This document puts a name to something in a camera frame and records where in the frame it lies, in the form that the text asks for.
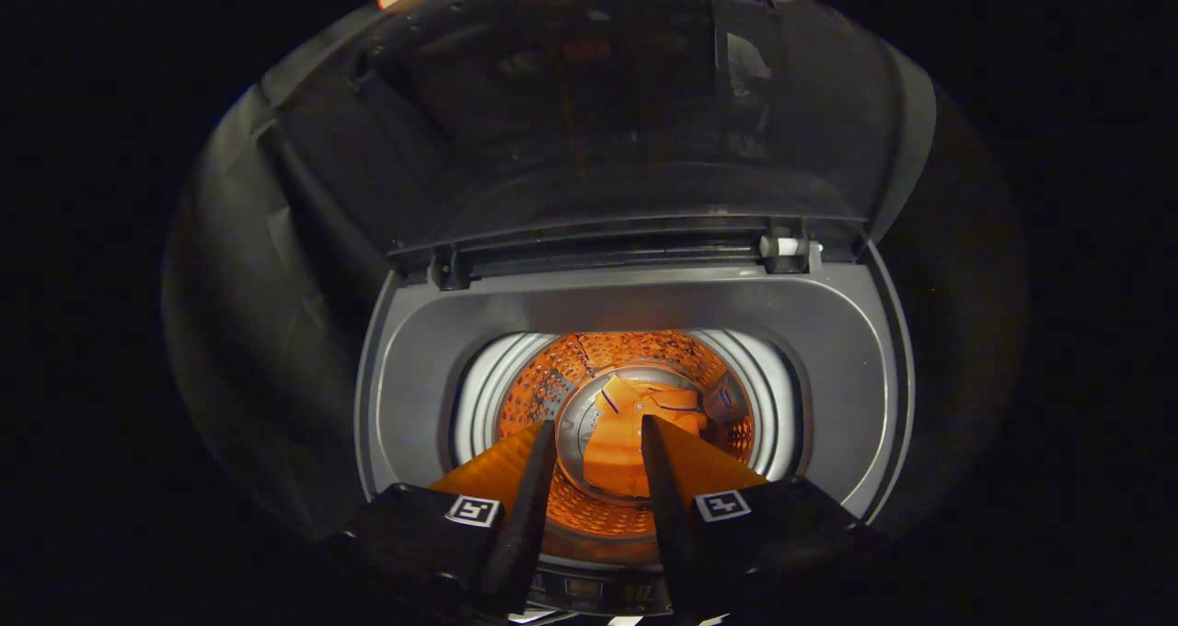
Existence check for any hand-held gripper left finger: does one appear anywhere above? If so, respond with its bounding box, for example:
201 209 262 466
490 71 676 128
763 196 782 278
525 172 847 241
318 419 559 620

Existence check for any yellow polo shirt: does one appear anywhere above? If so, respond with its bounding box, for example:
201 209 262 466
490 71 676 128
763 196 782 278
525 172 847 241
583 376 710 498

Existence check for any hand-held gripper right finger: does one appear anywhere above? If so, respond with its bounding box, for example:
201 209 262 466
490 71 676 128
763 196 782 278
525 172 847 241
640 414 884 620

